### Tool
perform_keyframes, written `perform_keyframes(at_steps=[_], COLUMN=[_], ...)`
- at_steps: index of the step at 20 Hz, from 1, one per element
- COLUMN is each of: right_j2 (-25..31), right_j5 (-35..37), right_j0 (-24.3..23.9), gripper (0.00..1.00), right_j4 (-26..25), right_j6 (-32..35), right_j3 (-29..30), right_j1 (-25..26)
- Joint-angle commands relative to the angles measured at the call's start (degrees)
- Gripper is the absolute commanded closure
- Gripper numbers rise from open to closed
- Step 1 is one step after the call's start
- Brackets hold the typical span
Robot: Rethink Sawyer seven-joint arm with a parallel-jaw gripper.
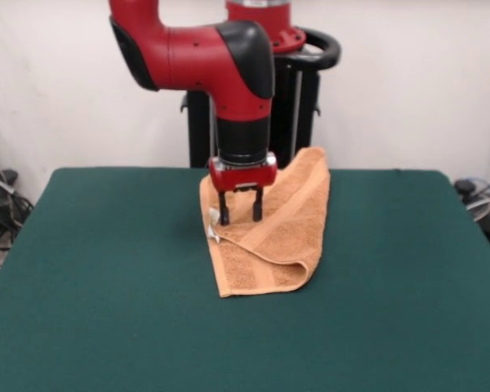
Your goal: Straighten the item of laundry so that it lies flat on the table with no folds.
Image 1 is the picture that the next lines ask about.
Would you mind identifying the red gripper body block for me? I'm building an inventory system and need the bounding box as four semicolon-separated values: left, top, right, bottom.
208;151;278;194

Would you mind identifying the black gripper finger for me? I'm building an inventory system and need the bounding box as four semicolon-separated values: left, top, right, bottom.
251;186;265;223
217;189;232;227

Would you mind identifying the tan terry towel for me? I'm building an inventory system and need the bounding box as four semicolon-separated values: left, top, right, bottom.
198;146;332;298

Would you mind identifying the dark green table cloth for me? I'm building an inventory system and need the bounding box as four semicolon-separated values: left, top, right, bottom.
0;167;490;392

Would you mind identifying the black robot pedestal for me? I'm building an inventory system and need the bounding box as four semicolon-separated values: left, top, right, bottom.
179;26;343;169

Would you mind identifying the black cable tangle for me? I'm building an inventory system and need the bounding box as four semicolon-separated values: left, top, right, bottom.
0;169;36;251

